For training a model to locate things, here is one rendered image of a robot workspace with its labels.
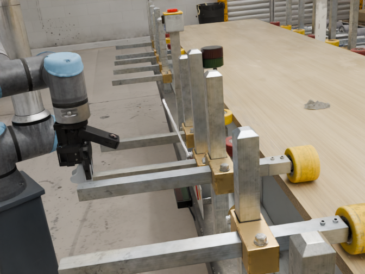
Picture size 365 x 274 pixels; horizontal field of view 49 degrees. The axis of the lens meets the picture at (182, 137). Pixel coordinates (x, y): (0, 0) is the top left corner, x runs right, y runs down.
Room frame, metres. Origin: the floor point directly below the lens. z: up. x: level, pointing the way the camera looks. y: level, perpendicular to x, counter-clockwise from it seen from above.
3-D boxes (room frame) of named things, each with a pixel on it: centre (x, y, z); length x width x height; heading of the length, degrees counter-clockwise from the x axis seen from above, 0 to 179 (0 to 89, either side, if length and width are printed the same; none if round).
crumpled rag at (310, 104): (1.28, -0.46, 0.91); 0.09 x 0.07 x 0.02; 62
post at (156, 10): (2.57, 0.09, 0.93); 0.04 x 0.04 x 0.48; 5
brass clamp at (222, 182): (0.81, -0.08, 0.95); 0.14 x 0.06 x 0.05; 5
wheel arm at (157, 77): (2.28, 0.15, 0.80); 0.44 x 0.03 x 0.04; 95
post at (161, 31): (2.33, 0.06, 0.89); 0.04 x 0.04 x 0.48; 5
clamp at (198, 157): (1.06, -0.06, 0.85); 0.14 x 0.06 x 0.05; 5
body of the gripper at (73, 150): (1.01, 0.29, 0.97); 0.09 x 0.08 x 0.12; 95
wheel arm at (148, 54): (3.02, 0.22, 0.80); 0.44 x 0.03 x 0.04; 95
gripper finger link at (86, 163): (0.99, 0.26, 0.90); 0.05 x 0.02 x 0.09; 5
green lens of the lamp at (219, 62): (1.08, -0.10, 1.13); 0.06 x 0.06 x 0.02
